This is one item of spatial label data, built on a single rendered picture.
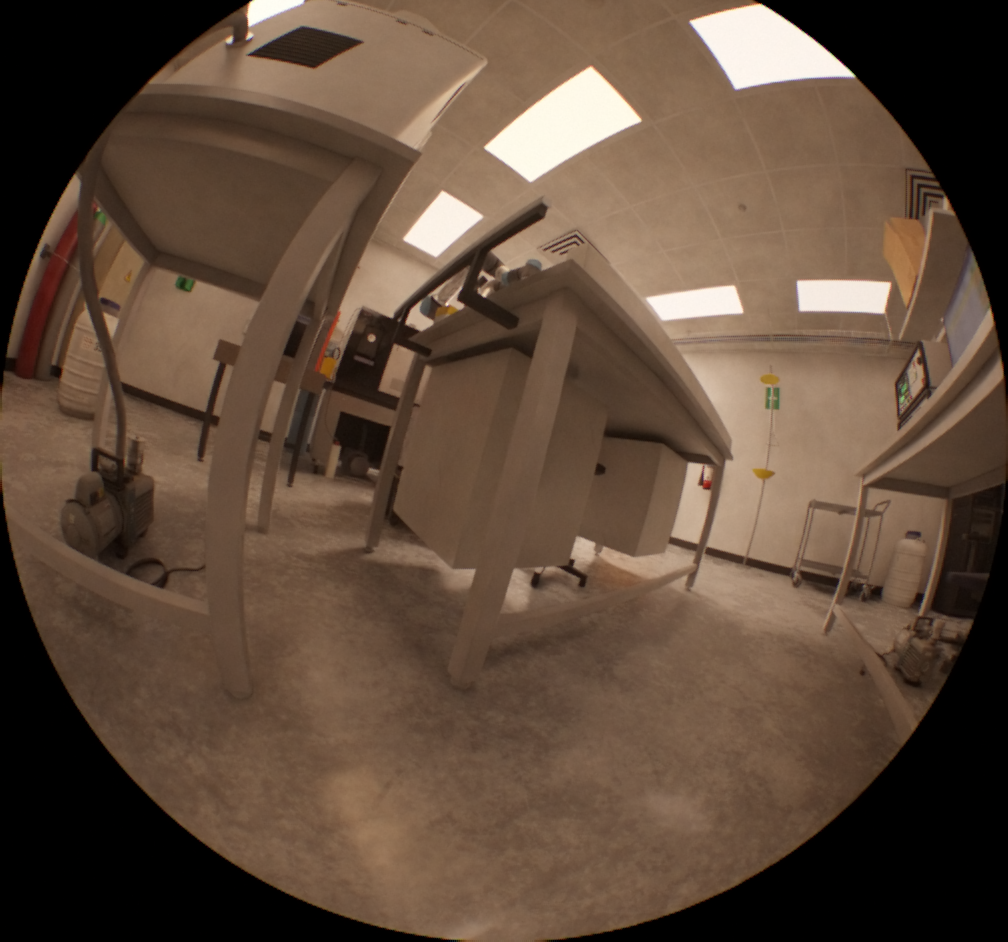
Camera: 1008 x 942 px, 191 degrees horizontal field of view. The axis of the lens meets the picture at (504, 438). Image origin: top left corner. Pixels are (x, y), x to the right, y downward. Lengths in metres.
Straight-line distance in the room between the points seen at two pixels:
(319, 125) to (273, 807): 0.90
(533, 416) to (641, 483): 1.22
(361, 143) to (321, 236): 0.16
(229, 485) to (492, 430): 0.62
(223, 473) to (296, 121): 0.49
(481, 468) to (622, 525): 1.09
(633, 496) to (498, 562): 1.23
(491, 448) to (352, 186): 0.66
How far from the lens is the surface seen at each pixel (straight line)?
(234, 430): 0.40
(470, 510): 0.80
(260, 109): 0.59
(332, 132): 0.54
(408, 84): 0.71
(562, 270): 0.60
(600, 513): 1.78
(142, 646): 0.74
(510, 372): 0.82
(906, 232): 2.35
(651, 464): 1.68
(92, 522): 0.85
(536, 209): 0.62
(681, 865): 0.64
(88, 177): 0.68
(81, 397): 2.48
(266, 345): 0.40
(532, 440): 0.53
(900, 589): 4.00
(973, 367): 0.92
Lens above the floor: 0.50
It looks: 5 degrees up
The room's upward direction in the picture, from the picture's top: 15 degrees clockwise
